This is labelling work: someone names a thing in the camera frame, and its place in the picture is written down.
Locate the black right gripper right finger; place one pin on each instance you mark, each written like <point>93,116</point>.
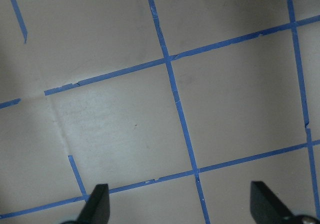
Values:
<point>266,207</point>

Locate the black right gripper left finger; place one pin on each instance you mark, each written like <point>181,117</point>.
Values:
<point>97,208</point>

